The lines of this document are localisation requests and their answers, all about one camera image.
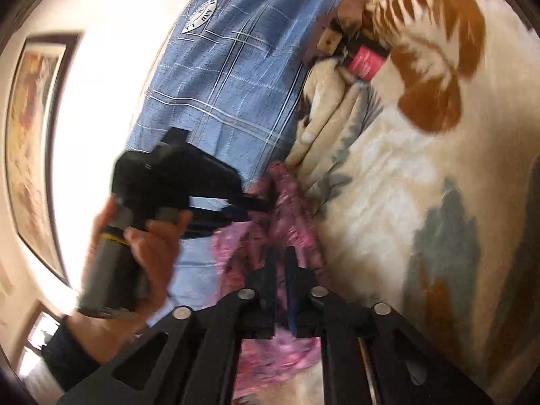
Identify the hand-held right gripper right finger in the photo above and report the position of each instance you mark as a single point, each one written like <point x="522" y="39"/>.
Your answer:
<point x="295" y="287"/>

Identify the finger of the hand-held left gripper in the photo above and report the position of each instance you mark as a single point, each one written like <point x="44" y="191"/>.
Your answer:
<point x="219" y="223"/>
<point x="253" y="203"/>

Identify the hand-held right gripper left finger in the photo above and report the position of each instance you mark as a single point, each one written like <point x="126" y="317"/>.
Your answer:
<point x="268" y="278"/>

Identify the purple floral shirt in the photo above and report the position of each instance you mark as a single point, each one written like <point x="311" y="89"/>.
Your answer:
<point x="291" y="202"/>

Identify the person's left forearm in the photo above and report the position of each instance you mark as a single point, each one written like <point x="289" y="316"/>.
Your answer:
<point x="71" y="358"/>

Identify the person's left hand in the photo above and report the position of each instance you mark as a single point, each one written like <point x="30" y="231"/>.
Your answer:
<point x="160" y="253"/>

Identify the blue plaid pillow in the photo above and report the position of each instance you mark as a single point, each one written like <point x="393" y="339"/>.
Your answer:
<point x="236" y="71"/>

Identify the cream floral blanket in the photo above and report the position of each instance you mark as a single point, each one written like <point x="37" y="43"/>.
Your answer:
<point x="400" y="177"/>

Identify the brown cardboard tag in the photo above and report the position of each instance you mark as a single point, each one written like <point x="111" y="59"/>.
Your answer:
<point x="330" y="42"/>

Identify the large framed wall picture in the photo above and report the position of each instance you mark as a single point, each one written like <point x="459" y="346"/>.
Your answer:
<point x="33" y="143"/>

